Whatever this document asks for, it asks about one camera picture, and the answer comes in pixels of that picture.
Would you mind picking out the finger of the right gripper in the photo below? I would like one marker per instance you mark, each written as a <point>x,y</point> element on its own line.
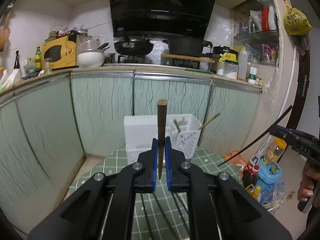
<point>280,132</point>

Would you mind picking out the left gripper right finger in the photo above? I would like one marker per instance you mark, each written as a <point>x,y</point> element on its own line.
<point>177,181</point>

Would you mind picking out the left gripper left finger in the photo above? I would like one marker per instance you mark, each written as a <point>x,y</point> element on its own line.
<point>146,181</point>

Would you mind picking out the wooden chopstick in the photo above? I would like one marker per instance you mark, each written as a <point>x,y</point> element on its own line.
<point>161,124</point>
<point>209,121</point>
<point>177,125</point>

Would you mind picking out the black chopstick two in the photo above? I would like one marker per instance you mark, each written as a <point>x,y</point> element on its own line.
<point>146,218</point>

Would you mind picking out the person's right hand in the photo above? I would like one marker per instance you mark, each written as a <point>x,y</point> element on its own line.
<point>306,185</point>

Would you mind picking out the yellow lid glass jar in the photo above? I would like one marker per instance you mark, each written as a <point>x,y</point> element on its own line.
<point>275,150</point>

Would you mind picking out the white pipe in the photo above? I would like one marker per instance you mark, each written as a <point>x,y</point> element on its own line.
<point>285,88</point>

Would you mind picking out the blue plastic container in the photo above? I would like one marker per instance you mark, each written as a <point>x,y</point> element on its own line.
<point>268,174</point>

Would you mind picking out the green checkered tablecloth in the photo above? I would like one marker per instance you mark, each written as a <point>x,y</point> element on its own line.
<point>209,162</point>

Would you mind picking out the orange plastic bag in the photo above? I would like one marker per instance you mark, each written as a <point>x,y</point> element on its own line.
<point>235,160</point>

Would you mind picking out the dark soy sauce bottle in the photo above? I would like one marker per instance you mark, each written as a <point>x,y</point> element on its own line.
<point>250,175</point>

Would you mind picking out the yellow cooking oil jug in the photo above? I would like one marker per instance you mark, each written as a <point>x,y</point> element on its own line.
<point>254,191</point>

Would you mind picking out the green label white bottle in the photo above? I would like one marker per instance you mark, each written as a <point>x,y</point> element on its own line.
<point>252,75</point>

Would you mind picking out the clear salt container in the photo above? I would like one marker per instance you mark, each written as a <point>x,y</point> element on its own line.
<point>228,69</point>

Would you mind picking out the white squeeze bottle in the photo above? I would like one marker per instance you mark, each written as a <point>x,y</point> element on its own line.
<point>243,62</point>

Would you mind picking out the wooden cutting board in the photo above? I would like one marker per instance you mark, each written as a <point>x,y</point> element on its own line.
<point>183,57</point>

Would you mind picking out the yellow hanging plastic bag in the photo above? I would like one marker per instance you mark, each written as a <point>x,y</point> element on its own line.
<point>296,23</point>

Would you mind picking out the black cooking pot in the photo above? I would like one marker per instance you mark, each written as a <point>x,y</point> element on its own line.
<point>186,46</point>

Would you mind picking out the black wok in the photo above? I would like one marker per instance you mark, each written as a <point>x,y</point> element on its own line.
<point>133,46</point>

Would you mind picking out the white rice cooker pot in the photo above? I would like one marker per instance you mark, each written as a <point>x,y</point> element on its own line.
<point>89,56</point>

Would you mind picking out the yellow microwave oven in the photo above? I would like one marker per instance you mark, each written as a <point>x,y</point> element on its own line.
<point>62,51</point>

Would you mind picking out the green glass bottle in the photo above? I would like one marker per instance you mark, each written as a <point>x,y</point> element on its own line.
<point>38,58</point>

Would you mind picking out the black range hood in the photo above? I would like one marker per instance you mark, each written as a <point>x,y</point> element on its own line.
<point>161,18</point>

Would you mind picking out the dark glass bottle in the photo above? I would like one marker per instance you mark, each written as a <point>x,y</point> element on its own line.
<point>17,60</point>

